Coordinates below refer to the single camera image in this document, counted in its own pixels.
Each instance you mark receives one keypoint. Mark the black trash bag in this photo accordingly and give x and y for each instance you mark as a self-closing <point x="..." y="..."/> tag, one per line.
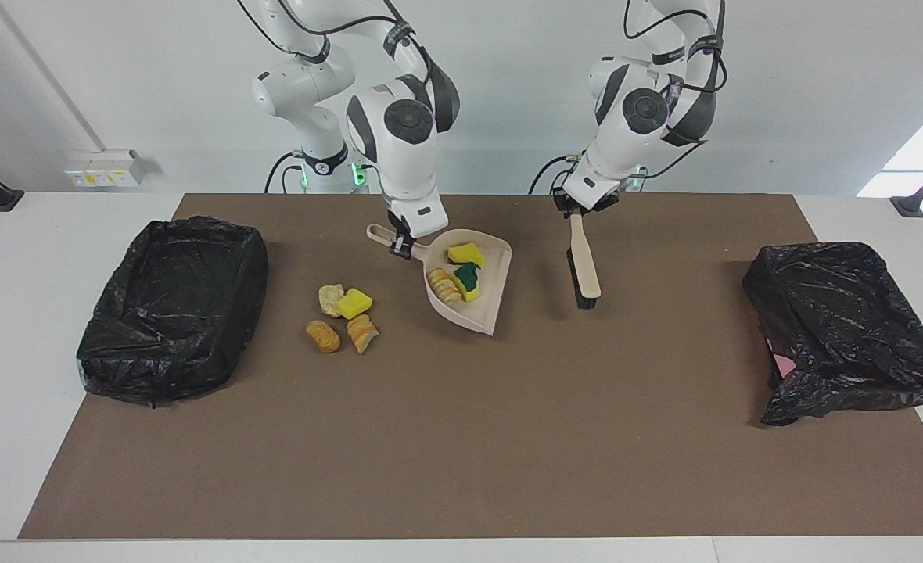
<point x="172" y="328"/>
<point x="845" y="328"/>

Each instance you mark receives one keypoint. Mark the brown bun piece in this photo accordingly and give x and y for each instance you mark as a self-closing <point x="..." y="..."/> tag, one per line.
<point x="323" y="337"/>

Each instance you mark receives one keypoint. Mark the striped orange bread piece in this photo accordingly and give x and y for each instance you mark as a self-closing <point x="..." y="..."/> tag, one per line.
<point x="444" y="288"/>
<point x="363" y="335"/>

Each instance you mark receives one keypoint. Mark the left black trash bag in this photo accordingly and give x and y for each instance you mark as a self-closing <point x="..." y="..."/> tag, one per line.
<point x="845" y="328"/>

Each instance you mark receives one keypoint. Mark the pale bread piece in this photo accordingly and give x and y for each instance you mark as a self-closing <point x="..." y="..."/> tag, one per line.
<point x="330" y="299"/>

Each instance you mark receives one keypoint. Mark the notched yellow sponge piece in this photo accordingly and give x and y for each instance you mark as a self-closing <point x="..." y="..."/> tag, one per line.
<point x="465" y="253"/>

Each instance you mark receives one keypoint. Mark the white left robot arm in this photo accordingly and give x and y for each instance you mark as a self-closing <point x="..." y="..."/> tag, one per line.
<point x="626" y="148"/>

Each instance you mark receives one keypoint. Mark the right black trash bag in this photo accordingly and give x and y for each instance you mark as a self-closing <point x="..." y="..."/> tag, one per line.
<point x="172" y="328"/>

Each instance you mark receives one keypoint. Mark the yellow sponge block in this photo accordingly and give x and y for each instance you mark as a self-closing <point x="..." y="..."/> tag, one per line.
<point x="354" y="303"/>

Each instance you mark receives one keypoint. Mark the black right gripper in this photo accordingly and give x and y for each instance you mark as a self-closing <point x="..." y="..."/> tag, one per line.
<point x="400" y="228"/>

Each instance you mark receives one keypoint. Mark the white wall power strip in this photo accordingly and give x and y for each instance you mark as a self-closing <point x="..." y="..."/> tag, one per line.
<point x="105" y="168"/>

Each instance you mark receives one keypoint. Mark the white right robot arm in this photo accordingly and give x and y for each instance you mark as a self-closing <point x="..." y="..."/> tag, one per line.
<point x="399" y="156"/>

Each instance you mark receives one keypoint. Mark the brown table mat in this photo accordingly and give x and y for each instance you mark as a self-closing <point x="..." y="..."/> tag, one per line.
<point x="461" y="469"/>

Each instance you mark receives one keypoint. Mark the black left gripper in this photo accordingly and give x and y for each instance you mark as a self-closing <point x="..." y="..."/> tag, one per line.
<point x="565" y="202"/>

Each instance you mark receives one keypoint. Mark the yellow sponge with green back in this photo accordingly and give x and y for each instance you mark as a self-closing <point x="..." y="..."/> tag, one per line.
<point x="469" y="277"/>

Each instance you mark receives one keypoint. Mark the beige plastic dustpan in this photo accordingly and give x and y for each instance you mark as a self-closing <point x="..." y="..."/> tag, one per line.
<point x="486" y="309"/>

